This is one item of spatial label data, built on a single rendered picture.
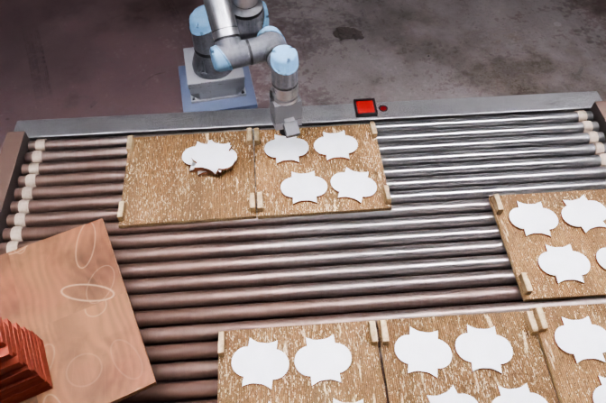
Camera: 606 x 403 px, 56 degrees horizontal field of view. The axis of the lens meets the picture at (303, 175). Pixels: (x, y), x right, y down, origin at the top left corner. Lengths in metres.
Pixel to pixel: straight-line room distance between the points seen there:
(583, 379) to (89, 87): 2.97
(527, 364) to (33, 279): 1.28
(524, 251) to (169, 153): 1.14
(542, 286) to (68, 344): 1.25
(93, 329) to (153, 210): 0.44
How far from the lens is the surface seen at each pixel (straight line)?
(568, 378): 1.65
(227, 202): 1.76
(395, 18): 4.01
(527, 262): 1.76
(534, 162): 2.02
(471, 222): 1.81
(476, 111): 2.12
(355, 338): 1.54
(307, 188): 1.76
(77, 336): 1.52
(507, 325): 1.65
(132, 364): 1.45
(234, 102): 2.13
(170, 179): 1.84
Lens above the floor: 2.36
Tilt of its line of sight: 52 degrees down
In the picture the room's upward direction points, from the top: 1 degrees clockwise
